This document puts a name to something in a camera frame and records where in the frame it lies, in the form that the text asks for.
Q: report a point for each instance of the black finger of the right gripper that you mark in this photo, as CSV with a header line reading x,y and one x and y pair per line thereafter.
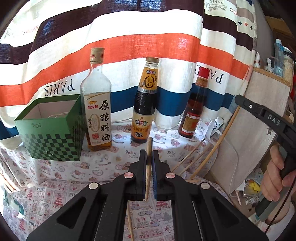
x,y
270,118

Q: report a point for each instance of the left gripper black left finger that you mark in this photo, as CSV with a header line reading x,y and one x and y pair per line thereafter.
x,y
97,212

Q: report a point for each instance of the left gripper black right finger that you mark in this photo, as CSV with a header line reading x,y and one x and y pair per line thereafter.
x,y
200,212

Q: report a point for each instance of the person right hand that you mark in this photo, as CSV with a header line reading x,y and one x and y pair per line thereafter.
x,y
272,183

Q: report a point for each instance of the translucent plastic cup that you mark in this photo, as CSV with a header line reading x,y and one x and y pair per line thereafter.
x,y
195,181

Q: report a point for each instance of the round beige board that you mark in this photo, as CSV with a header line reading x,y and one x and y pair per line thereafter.
x,y
248,139

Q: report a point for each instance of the bear pattern cloth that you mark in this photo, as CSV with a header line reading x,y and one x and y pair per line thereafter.
x,y
20,170

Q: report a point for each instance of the white charger device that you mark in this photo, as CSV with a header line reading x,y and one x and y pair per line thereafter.
x,y
213,127

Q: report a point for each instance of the clear spray bottle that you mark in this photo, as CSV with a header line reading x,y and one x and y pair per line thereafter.
x,y
9,200

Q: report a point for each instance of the red cap sauce bottle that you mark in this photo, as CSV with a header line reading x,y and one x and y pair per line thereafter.
x,y
195,104

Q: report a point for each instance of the green checkered box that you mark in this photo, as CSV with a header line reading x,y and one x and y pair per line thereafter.
x,y
53,128

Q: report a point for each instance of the clear cooking wine bottle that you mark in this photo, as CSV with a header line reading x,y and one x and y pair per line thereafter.
x,y
95,91

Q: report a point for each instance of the dark soy sauce bottle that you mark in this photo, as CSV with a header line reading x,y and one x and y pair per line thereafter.
x,y
145,101

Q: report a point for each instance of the striped Paris cloth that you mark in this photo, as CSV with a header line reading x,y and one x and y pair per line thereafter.
x,y
45,50

